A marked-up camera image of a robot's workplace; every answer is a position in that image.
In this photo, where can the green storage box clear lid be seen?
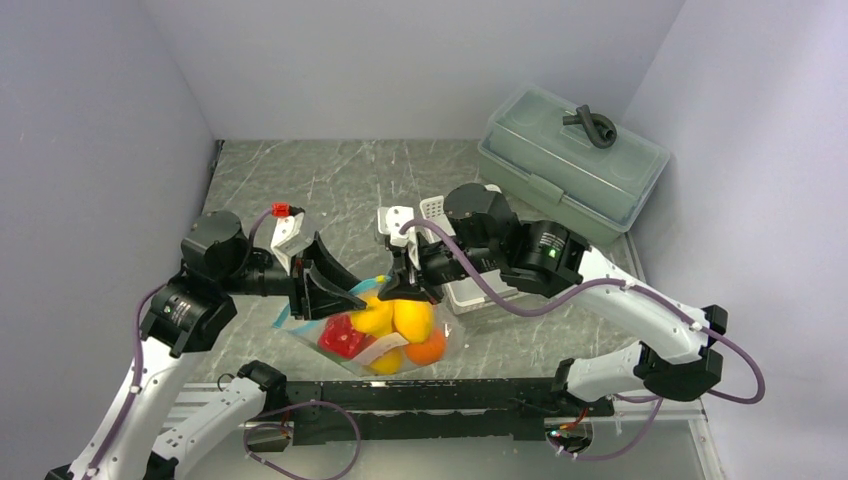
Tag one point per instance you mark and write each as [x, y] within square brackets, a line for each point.
[574, 165]

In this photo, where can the yellow toy fruit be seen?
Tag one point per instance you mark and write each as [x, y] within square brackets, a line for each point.
[413, 320]

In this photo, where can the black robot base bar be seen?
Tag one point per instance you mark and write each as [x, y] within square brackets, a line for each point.
[328, 411]

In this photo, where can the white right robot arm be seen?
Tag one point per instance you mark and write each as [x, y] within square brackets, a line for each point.
[672, 354]

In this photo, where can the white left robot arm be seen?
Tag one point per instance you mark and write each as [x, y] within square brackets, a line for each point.
[178, 323]

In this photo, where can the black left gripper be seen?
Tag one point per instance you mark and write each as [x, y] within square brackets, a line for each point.
[319, 285]

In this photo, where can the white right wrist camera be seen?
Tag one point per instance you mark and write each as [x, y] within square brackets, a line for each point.
[390, 224]

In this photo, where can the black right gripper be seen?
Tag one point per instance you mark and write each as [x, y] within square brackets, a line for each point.
[407, 281]

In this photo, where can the clear zip top bag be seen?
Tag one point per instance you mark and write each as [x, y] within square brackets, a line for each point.
[307, 332]

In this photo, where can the white perforated plastic basket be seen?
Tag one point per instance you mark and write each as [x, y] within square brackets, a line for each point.
[465, 295]

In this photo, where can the yellow toy lemon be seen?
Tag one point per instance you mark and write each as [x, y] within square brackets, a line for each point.
[376, 319]

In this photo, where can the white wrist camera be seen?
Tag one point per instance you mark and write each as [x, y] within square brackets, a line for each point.
[293, 233]
[390, 224]

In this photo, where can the orange toy tangerine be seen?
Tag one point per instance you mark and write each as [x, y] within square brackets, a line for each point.
[428, 352]

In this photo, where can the red toy strawberry with leaves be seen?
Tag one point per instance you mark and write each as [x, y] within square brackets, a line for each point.
[340, 338]

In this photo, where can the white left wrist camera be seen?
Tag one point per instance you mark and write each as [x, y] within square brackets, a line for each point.
[293, 233]

